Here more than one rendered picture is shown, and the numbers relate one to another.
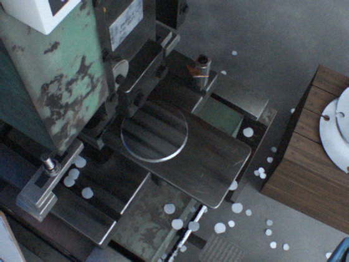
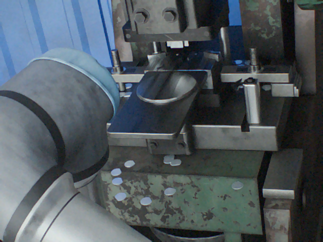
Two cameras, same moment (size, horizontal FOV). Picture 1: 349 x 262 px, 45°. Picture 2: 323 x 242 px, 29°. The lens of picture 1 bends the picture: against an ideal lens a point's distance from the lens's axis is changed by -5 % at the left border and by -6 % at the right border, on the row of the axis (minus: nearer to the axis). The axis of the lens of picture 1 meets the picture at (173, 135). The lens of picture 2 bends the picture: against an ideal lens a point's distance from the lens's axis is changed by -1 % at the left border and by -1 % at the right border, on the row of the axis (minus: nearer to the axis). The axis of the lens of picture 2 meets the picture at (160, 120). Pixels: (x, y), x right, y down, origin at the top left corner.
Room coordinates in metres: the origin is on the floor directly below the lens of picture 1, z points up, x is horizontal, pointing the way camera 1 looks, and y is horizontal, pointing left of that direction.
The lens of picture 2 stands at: (0.21, -1.12, 1.38)
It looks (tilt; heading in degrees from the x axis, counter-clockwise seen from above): 30 degrees down; 85
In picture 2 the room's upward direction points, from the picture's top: 11 degrees counter-clockwise
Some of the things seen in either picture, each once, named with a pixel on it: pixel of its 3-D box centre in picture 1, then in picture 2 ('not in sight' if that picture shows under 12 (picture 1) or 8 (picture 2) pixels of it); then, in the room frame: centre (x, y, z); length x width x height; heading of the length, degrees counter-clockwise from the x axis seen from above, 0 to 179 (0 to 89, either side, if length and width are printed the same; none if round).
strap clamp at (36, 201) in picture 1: (48, 171); (114, 70); (0.26, 0.23, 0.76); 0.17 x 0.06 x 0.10; 152
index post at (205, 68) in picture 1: (200, 71); (252, 99); (0.50, -0.05, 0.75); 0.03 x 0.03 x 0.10; 62
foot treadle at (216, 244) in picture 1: (157, 218); not in sight; (0.34, 0.03, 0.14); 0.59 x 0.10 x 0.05; 62
